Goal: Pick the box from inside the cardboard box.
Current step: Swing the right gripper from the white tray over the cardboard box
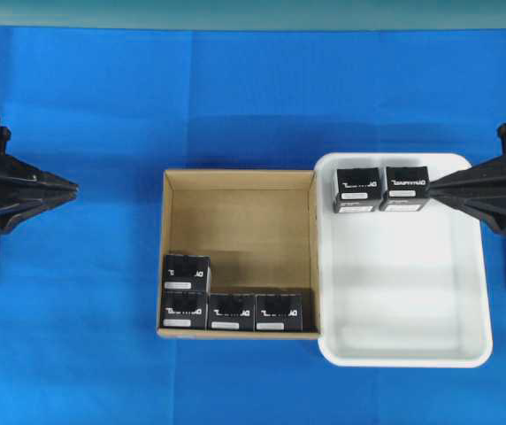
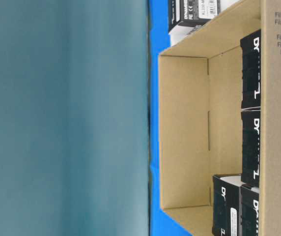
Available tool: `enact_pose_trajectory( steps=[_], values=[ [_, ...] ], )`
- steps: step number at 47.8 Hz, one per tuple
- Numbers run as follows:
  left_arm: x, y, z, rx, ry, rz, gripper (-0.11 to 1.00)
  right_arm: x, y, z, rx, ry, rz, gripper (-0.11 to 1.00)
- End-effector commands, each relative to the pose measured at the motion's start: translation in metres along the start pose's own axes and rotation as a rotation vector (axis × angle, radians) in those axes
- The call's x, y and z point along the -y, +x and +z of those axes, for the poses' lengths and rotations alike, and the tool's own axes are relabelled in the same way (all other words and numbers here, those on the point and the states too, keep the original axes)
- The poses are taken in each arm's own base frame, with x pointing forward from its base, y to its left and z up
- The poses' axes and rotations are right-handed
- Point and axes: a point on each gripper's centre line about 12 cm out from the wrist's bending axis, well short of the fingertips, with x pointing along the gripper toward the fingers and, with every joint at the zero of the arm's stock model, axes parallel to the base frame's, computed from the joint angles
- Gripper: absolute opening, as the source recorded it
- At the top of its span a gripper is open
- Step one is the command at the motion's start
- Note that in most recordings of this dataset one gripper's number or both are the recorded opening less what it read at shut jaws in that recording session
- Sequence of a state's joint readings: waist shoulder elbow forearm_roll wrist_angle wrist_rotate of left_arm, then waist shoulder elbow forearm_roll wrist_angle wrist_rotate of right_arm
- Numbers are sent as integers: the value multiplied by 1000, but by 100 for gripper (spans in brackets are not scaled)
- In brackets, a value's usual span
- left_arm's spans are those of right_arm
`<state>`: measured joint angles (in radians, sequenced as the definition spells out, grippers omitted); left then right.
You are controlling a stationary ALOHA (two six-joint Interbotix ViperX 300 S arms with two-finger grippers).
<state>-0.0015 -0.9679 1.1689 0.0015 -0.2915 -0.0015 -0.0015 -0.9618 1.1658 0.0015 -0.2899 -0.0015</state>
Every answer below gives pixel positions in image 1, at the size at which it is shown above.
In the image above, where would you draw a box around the open cardboard box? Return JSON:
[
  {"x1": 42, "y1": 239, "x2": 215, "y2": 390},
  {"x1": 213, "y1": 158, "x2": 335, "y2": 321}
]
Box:
[{"x1": 156, "y1": 169, "x2": 320, "y2": 340}]

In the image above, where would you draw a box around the black box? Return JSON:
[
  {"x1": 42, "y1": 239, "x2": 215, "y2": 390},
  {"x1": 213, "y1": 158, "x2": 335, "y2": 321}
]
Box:
[
  {"x1": 159, "y1": 290, "x2": 208, "y2": 330},
  {"x1": 207, "y1": 293, "x2": 256, "y2": 332},
  {"x1": 333, "y1": 167, "x2": 383, "y2": 213},
  {"x1": 379, "y1": 166, "x2": 429, "y2": 213},
  {"x1": 162, "y1": 254, "x2": 211, "y2": 293},
  {"x1": 254, "y1": 290, "x2": 315, "y2": 333}
]

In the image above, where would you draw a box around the blue table cloth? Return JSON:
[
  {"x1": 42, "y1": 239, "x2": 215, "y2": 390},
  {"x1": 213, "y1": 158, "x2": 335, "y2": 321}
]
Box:
[{"x1": 0, "y1": 27, "x2": 506, "y2": 424}]

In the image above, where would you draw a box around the white plastic tray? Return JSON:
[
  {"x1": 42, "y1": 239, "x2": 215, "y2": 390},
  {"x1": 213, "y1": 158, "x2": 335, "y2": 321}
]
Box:
[{"x1": 314, "y1": 153, "x2": 493, "y2": 368}]

